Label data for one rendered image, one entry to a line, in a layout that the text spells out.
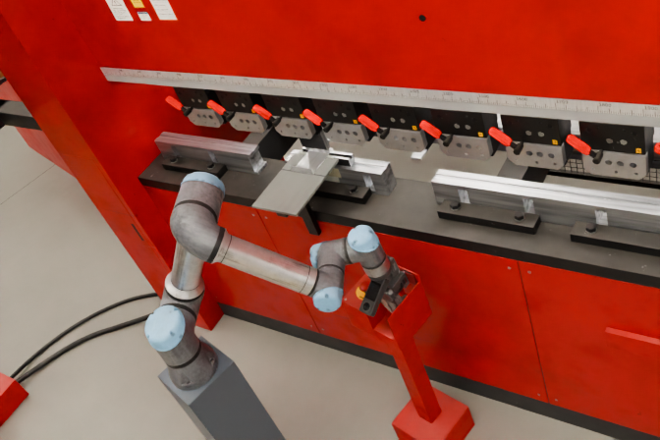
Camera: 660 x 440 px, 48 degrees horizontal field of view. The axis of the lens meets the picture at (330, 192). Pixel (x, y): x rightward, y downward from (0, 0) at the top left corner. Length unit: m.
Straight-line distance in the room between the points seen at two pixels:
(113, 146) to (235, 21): 0.92
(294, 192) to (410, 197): 0.37
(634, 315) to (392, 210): 0.76
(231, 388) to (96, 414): 1.32
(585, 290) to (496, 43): 0.74
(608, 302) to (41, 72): 1.95
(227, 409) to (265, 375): 0.90
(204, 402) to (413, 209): 0.85
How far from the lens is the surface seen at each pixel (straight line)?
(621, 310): 2.18
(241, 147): 2.72
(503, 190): 2.17
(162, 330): 2.16
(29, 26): 2.73
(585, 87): 1.82
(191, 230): 1.86
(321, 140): 2.41
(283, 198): 2.35
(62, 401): 3.74
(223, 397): 2.33
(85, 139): 2.88
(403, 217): 2.31
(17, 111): 3.21
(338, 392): 3.07
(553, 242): 2.13
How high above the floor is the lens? 2.42
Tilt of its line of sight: 38 degrees down
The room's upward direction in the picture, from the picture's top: 23 degrees counter-clockwise
